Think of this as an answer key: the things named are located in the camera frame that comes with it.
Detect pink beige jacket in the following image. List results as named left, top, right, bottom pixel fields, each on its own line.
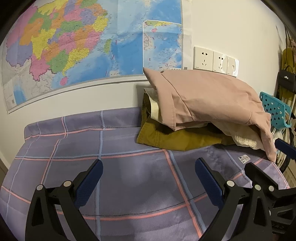
left=144, top=68, right=276, bottom=162

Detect teal perforated plastic basket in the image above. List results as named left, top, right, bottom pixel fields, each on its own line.
left=259, top=92, right=292, bottom=130

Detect cream white garment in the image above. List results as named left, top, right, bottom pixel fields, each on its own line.
left=144, top=88, right=264, bottom=150

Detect black handbag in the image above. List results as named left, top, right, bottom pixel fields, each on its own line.
left=277, top=65, right=296, bottom=93

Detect purple plaid bed sheet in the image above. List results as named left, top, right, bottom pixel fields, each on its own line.
left=1, top=108, right=288, bottom=240

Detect mustard yellow garment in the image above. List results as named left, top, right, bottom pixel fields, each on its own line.
left=137, top=93, right=235, bottom=151

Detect white wall socket panel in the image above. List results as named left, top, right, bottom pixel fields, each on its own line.
left=193, top=46, right=239, bottom=77

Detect colourful wall map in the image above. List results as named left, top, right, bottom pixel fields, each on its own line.
left=1, top=1, right=183, bottom=110

